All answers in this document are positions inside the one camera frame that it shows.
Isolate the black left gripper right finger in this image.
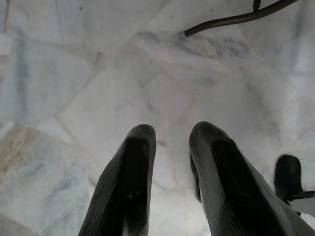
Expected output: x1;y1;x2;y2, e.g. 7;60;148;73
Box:
189;121;315;236

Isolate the black robot foot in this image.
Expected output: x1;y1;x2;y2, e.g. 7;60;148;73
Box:
274;154;315;217

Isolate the dark brown curved chair leg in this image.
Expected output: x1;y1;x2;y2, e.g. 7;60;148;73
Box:
184;0;298;37

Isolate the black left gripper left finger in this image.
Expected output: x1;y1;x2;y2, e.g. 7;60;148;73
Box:
78;124;158;236

